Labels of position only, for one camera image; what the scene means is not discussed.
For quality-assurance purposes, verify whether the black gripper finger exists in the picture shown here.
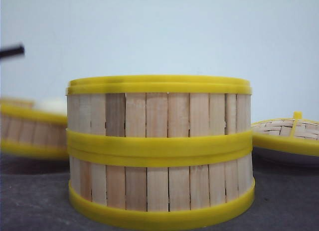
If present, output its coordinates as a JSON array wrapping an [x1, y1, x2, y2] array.
[[0, 44, 25, 59]]

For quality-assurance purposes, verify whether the bamboo steamer lid yellow rim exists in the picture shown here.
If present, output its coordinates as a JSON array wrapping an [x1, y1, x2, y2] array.
[[251, 111, 319, 157]]

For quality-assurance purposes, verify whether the bamboo steamer basket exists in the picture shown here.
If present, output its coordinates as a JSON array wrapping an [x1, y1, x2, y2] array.
[[67, 75, 252, 167], [0, 97, 68, 160], [68, 154, 255, 231]]

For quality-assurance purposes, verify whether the white bun in left basket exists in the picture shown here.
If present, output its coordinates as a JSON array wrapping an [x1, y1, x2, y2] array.
[[34, 97, 67, 115]]

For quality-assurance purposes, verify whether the white plate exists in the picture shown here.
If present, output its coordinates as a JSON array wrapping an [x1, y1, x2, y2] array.
[[253, 147, 319, 168]]

